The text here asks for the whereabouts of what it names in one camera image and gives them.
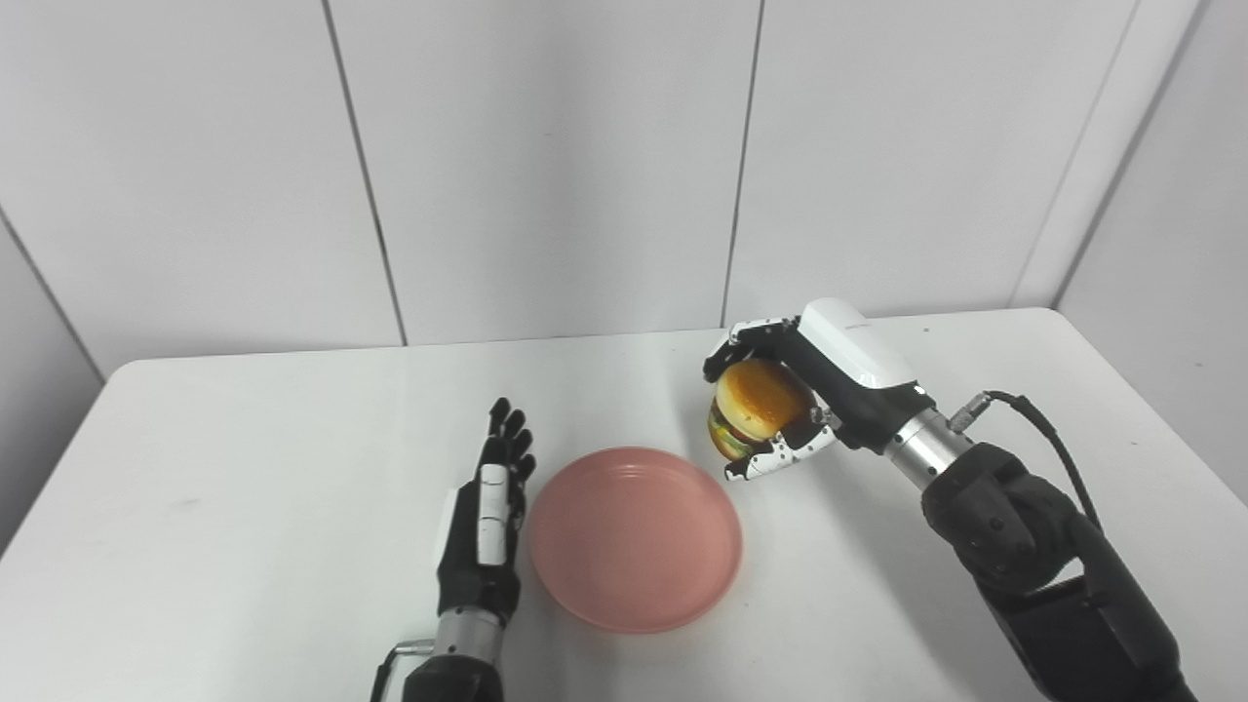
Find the toy hamburger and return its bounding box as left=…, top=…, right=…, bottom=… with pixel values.
left=708, top=359, right=818, bottom=462

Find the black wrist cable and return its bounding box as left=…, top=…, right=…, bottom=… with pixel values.
left=950, top=390, right=1105, bottom=532
left=369, top=639, right=436, bottom=702

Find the pink round plate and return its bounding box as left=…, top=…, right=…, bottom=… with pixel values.
left=527, top=447, right=744, bottom=635

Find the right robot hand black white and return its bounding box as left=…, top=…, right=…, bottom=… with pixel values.
left=703, top=298, right=935, bottom=483

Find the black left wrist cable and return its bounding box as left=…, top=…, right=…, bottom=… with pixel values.
left=369, top=639, right=436, bottom=702

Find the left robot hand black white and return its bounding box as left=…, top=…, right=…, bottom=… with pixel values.
left=435, top=397, right=538, bottom=627

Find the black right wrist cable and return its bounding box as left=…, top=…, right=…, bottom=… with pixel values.
left=950, top=390, right=1105, bottom=532

